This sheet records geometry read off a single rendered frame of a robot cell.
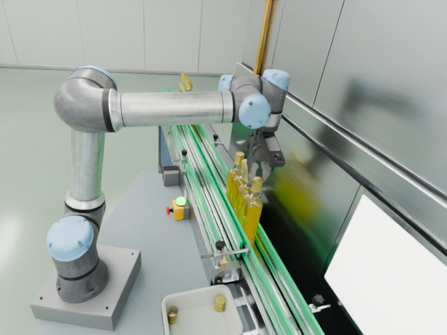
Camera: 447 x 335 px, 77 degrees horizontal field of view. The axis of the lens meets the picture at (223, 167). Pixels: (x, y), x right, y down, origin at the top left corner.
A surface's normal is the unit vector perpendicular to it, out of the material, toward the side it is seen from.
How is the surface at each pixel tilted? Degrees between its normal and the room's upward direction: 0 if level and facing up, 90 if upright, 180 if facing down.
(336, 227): 90
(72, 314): 90
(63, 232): 9
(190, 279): 0
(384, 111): 90
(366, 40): 90
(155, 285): 0
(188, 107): 67
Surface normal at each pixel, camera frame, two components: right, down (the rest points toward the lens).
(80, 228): 0.10, -0.76
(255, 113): 0.17, 0.55
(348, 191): -0.95, 0.06
